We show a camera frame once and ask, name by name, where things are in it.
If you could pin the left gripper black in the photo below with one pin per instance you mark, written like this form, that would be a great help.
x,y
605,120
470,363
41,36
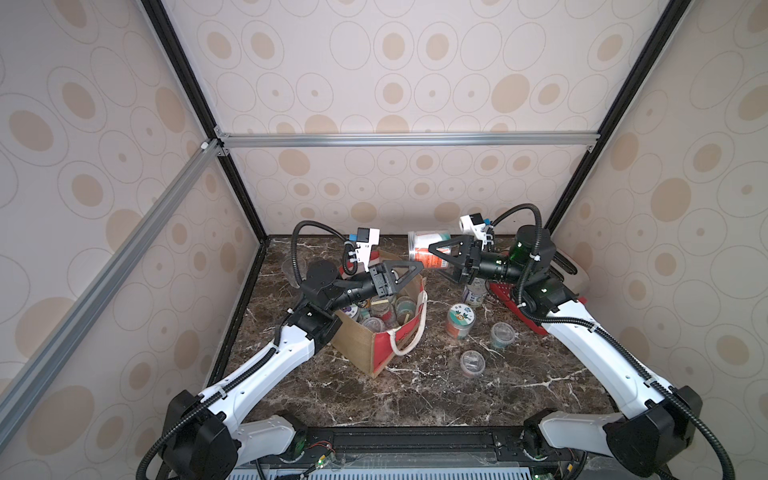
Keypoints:
x,y
381,280

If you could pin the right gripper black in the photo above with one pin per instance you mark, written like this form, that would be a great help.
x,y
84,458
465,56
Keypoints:
x,y
471,260

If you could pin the large white lid canister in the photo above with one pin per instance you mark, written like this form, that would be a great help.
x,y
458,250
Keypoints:
x,y
418,245

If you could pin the purple flower label jar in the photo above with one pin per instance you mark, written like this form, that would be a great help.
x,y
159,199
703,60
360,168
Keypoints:
x,y
352,311

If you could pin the orange label seed jar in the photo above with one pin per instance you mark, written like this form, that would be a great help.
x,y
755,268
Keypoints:
x,y
460,318

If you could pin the burlap canvas bag red lining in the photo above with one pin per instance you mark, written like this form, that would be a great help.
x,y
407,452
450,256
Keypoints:
x,y
371,352

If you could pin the teal label seed jar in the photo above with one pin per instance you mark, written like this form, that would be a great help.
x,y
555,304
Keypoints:
x,y
502,335

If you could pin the clear small seed jar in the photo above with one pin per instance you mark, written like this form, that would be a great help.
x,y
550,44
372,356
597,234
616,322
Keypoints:
x,y
472,363

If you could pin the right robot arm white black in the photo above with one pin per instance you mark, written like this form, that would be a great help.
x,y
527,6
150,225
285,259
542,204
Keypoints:
x,y
655,420

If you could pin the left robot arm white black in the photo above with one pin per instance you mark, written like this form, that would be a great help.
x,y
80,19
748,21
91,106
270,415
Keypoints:
x,y
300,335

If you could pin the red silver toaster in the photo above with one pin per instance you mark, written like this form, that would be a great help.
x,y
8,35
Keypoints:
x,y
563,281

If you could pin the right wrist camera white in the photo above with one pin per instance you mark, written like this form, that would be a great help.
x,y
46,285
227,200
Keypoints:
x,y
479,228

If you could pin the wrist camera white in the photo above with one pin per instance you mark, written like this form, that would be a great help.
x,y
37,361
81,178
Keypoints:
x,y
479,228
358,249

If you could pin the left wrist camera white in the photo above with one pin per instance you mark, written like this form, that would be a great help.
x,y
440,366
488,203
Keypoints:
x,y
358,249

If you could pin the silver horizontal rail back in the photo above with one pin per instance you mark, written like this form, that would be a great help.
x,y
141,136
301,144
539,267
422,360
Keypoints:
x,y
431,139

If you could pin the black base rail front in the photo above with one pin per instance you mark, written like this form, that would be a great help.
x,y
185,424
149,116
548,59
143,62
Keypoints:
x,y
414,450

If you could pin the silver diagonal rail left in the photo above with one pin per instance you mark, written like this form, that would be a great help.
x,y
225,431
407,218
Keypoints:
x,y
47,362

